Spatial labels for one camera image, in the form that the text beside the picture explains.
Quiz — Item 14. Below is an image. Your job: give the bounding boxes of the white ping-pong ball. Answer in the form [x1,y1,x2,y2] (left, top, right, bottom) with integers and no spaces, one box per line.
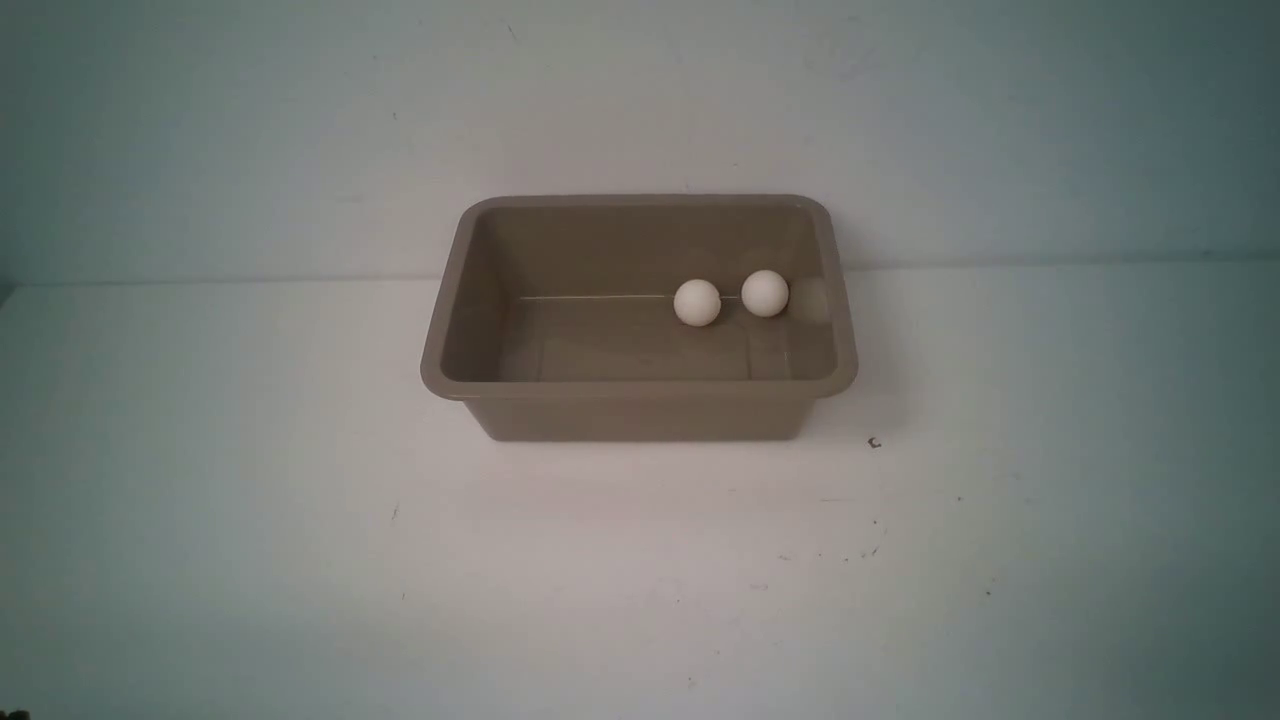
[673,279,722,328]
[740,269,790,318]

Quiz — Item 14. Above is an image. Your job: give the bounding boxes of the tan plastic storage bin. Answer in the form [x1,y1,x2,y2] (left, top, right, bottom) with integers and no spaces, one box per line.
[420,193,858,442]

